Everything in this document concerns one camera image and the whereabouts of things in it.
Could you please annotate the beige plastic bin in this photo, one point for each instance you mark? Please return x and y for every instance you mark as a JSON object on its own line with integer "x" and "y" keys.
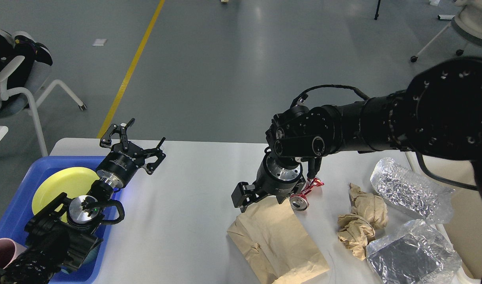
{"x": 465, "y": 228}

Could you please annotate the teal mug yellow inside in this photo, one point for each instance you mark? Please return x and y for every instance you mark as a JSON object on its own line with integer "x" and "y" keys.
{"x": 92, "y": 255}

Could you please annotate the yellow plastic plate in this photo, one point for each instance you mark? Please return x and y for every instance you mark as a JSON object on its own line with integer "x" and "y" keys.
{"x": 74, "y": 181}

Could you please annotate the crumpled brown paper ball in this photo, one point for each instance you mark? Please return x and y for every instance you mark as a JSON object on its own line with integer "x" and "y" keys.
{"x": 355, "y": 233}

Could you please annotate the white office chair right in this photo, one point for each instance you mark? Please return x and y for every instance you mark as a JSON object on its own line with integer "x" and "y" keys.
{"x": 467, "y": 24}

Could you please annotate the silver foil bag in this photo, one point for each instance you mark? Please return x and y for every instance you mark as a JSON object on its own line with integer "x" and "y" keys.
{"x": 415, "y": 253}
{"x": 416, "y": 195}

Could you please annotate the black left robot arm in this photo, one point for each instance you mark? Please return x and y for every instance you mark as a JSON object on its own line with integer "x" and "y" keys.
{"x": 62, "y": 234}

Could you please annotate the black tripod leg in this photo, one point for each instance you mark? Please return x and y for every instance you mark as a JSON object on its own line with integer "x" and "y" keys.
{"x": 376, "y": 16}

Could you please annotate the white chair left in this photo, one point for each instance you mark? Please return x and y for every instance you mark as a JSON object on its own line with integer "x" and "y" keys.
{"x": 14, "y": 100}

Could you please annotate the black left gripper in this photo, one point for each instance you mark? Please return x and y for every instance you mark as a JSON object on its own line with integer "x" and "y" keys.
{"x": 125, "y": 158}

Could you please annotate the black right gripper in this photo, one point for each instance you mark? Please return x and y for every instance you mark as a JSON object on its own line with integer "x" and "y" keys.
{"x": 272, "y": 180}

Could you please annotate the brown paper bag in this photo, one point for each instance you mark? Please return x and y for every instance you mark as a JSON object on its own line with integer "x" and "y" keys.
{"x": 276, "y": 245}

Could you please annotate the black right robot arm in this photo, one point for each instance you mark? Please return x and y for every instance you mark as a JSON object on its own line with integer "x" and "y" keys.
{"x": 438, "y": 115}

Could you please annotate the crushed red can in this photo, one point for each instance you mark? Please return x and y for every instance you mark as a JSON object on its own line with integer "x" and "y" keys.
{"x": 299, "y": 201}

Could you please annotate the pink mug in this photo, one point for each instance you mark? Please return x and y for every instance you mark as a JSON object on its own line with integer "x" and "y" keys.
{"x": 9, "y": 251}

